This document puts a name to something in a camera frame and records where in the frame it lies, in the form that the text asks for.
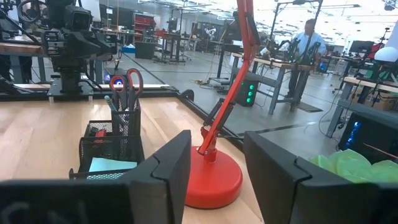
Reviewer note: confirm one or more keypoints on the blue mechanical pencil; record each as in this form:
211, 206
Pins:
111, 105

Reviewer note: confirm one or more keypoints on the black computer with blue light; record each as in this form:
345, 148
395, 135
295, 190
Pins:
370, 137

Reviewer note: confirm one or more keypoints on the wooden workbench with grey legs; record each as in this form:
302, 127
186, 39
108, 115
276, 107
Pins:
280, 63

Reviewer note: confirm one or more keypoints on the person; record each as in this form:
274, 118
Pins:
308, 42

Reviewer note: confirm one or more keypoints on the blue sticky note pad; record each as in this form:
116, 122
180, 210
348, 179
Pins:
109, 164

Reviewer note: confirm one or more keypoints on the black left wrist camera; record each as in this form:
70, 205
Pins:
77, 18

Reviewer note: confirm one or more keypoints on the green succulent plant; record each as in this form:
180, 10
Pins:
351, 165

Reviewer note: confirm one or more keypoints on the red desk lamp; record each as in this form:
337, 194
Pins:
214, 180

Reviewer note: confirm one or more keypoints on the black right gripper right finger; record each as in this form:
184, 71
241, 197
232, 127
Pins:
295, 196

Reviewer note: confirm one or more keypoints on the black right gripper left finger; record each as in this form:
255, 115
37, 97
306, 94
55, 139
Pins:
161, 193

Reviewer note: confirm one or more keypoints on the computer tower with green lights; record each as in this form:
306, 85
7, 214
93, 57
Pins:
247, 93

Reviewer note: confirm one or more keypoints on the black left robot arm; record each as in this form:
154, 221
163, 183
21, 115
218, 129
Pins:
70, 77

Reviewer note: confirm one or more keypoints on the red and black scissors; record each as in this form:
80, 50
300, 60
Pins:
132, 99

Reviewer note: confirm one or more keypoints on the black mesh desk organizer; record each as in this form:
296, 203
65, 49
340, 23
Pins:
109, 149

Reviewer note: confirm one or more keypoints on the red eraser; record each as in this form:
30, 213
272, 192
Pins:
101, 134

